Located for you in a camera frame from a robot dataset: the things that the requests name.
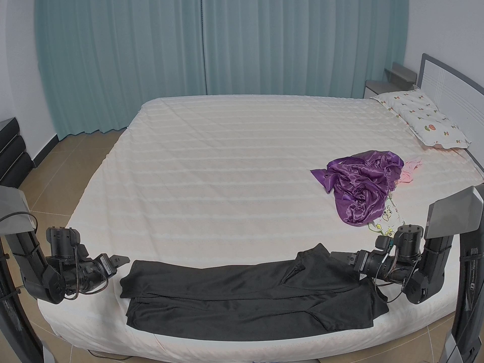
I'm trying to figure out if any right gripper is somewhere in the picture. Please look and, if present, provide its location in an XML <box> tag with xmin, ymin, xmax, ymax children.
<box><xmin>330</xmin><ymin>251</ymin><xmax>392</xmax><ymax>280</ymax></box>

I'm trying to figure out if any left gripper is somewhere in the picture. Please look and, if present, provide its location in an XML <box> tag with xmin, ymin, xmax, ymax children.
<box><xmin>86</xmin><ymin>254</ymin><xmax>132</xmax><ymax>279</ymax></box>

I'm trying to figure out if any black T-shirt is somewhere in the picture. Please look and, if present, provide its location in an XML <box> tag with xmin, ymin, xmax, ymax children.
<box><xmin>120</xmin><ymin>243</ymin><xmax>390</xmax><ymax>332</ymax></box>

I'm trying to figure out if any bed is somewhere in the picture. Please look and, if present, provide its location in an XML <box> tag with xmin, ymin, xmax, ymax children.
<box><xmin>36</xmin><ymin>53</ymin><xmax>484</xmax><ymax>363</ymax></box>

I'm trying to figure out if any white printed garment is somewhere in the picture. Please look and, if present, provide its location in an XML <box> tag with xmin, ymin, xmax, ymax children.
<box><xmin>365</xmin><ymin>195</ymin><xmax>407</xmax><ymax>237</ymax></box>

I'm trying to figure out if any purple garment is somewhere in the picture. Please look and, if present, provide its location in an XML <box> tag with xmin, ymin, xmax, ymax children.
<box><xmin>310</xmin><ymin>150</ymin><xmax>405</xmax><ymax>227</ymax></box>

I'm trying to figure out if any pink garment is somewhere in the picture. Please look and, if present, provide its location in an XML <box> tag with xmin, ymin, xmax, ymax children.
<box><xmin>399</xmin><ymin>157</ymin><xmax>424</xmax><ymax>184</ymax></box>

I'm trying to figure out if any black chest of drawers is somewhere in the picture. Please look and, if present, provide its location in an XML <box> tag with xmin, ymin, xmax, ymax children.
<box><xmin>0</xmin><ymin>117</ymin><xmax>35</xmax><ymax>190</ymax></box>

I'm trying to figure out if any white printed pillow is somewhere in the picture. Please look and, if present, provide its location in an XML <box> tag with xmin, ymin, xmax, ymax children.
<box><xmin>371</xmin><ymin>90</ymin><xmax>471</xmax><ymax>149</ymax></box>

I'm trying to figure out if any grey bedside table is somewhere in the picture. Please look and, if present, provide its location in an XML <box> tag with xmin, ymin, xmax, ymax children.
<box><xmin>364</xmin><ymin>62</ymin><xmax>417</xmax><ymax>99</ymax></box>

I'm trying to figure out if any blue-green curtain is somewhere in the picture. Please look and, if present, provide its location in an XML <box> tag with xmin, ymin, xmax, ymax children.
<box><xmin>34</xmin><ymin>0</ymin><xmax>206</xmax><ymax>135</ymax></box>
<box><xmin>200</xmin><ymin>0</ymin><xmax>411</xmax><ymax>99</ymax></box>

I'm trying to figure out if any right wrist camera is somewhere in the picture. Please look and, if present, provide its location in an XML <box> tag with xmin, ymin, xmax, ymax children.
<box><xmin>374</xmin><ymin>236</ymin><xmax>395</xmax><ymax>257</ymax></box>

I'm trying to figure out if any black cable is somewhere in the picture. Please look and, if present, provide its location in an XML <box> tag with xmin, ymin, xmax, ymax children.
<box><xmin>87</xmin><ymin>348</ymin><xmax>125</xmax><ymax>360</ymax></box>

